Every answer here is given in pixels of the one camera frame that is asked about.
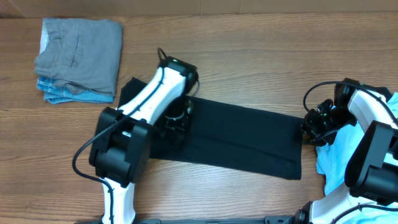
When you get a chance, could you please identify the black t-shirt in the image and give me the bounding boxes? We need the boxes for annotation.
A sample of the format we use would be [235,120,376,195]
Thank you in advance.
[118,77,305,180]

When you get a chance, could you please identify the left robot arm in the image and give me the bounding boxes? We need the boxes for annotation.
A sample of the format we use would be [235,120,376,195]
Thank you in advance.
[89,56,198,223]

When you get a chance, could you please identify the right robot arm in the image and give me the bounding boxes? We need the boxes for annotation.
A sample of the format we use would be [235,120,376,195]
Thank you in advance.
[288,78,397,223]

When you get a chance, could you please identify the light blue t-shirt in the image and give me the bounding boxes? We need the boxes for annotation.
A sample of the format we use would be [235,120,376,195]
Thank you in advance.
[309,90,397,223]

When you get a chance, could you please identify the folded grey shorts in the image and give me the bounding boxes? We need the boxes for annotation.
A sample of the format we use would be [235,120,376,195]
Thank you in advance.
[34,18,123,96]

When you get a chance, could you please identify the folded blue jeans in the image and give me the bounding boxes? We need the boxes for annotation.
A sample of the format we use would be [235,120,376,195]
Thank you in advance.
[36,77,114,105]

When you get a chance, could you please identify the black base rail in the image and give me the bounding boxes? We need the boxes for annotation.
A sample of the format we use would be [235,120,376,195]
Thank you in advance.
[134,215,294,224]

